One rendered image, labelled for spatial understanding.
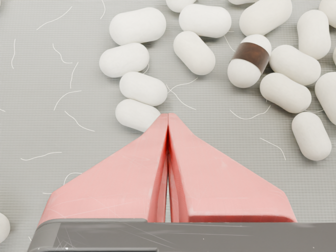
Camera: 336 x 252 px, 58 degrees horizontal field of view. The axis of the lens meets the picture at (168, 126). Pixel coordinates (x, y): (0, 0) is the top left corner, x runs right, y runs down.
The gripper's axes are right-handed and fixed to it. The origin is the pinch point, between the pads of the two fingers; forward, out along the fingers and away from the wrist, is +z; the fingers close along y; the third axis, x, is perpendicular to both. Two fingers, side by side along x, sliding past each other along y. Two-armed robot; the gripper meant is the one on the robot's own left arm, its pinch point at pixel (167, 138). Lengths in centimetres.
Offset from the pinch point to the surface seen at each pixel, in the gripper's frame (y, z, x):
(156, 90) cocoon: 0.7, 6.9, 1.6
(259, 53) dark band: -5.7, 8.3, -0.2
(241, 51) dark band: -4.7, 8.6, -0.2
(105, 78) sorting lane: 4.3, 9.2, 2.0
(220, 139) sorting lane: -3.4, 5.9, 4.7
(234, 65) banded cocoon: -4.2, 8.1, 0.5
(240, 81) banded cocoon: -4.6, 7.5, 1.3
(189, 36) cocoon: -1.4, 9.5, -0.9
